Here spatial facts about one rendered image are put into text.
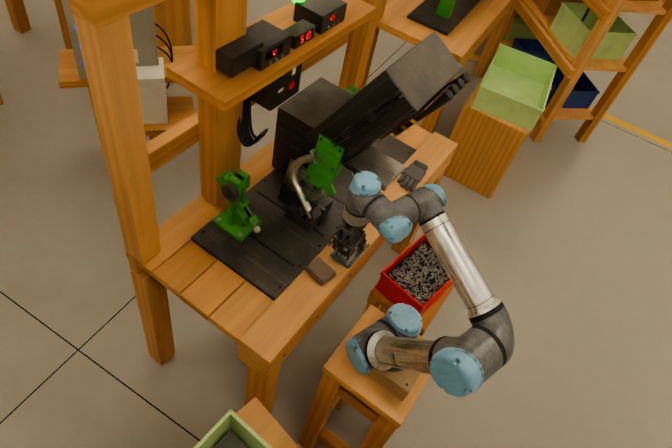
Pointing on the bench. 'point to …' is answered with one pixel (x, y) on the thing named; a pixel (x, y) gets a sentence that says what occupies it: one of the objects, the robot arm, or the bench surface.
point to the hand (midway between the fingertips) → (346, 254)
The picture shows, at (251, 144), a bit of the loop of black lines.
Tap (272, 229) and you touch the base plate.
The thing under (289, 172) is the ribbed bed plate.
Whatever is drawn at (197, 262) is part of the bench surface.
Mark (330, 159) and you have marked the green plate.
